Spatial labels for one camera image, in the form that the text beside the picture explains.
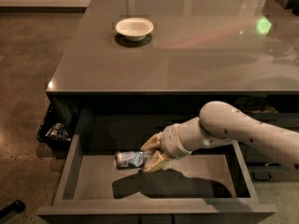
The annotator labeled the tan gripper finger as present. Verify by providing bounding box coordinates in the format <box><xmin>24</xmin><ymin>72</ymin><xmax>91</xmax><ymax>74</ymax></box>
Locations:
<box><xmin>140</xmin><ymin>133</ymin><xmax>162</xmax><ymax>151</ymax></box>
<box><xmin>142</xmin><ymin>150</ymin><xmax>171</xmax><ymax>173</ymax></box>

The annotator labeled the black cylindrical floor object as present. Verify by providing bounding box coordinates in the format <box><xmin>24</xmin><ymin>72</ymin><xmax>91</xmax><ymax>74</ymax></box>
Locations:
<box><xmin>0</xmin><ymin>200</ymin><xmax>25</xmax><ymax>219</ymax></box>

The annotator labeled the black bin with trash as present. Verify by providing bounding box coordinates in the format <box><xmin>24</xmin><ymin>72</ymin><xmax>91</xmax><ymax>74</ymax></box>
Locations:
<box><xmin>36</xmin><ymin>105</ymin><xmax>72</xmax><ymax>150</ymax></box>

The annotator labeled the grey open top drawer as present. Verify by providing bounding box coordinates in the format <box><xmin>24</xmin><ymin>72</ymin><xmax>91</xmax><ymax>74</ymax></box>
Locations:
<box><xmin>37</xmin><ymin>110</ymin><xmax>277</xmax><ymax>224</ymax></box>

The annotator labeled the silver blue redbull can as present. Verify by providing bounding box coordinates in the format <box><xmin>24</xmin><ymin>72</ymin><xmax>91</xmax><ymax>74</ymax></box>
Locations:
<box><xmin>114</xmin><ymin>151</ymin><xmax>153</xmax><ymax>170</ymax></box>

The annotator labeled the white ceramic bowl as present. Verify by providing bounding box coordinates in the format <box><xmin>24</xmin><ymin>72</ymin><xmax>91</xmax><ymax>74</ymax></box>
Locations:
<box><xmin>115</xmin><ymin>18</ymin><xmax>154</xmax><ymax>41</ymax></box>

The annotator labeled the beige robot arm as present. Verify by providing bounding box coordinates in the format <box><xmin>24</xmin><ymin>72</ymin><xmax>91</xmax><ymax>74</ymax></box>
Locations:
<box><xmin>141</xmin><ymin>101</ymin><xmax>299</xmax><ymax>173</ymax></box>

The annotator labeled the dark grey counter cabinet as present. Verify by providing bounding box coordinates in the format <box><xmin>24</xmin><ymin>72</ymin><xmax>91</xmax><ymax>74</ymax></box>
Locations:
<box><xmin>46</xmin><ymin>0</ymin><xmax>299</xmax><ymax>183</ymax></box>

